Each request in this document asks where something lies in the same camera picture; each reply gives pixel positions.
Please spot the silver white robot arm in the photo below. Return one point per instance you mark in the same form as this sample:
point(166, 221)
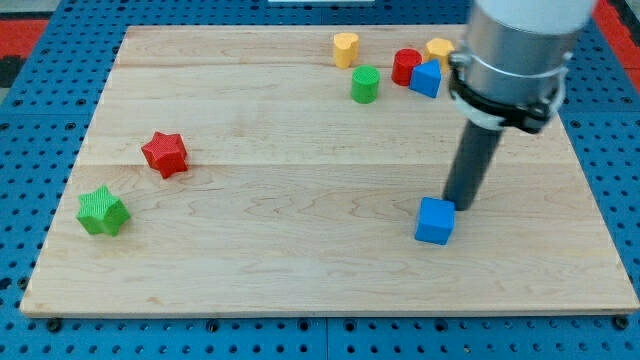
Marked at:
point(510, 67)

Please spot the blue triangular prism block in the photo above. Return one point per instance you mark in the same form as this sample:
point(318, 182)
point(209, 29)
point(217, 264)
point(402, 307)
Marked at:
point(426, 78)

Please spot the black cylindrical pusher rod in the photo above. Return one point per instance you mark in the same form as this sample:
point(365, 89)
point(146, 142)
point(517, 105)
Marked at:
point(473, 156)

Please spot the black cable clamp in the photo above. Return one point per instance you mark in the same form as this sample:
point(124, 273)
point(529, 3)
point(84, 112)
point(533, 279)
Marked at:
point(492, 115)

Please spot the green cylinder block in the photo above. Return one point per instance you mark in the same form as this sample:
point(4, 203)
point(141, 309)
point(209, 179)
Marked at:
point(364, 84)

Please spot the blue cube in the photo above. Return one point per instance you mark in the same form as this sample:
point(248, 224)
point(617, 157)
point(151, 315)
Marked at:
point(435, 221)

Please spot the light wooden board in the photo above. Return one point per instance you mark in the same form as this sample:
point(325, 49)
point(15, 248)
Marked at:
point(300, 202)

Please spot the green star block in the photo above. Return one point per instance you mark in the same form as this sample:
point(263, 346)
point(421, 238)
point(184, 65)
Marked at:
point(101, 212)

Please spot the yellow hexagon block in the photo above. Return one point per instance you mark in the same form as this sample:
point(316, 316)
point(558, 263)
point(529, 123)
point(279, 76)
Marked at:
point(439, 49)

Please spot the red star block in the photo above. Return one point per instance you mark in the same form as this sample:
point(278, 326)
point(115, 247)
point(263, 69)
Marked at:
point(166, 153)

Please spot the yellow heart block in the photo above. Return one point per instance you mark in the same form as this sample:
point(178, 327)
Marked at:
point(345, 49)

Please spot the red cylinder block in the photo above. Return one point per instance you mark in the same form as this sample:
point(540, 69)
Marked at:
point(405, 60)

